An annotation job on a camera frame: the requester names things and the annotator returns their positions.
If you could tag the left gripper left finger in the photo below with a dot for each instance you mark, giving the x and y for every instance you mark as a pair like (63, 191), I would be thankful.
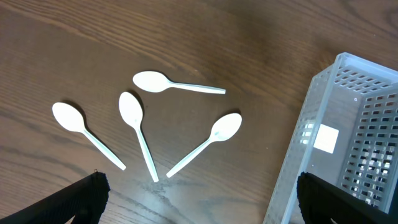
(81, 202)

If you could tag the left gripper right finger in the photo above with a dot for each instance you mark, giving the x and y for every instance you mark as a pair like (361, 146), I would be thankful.
(322, 202)

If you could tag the white plastic spoon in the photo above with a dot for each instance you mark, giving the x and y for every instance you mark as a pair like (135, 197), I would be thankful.
(222, 130)
(132, 114)
(157, 82)
(72, 120)

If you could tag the clear plastic basket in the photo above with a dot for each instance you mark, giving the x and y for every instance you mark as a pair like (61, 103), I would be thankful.
(359, 99)

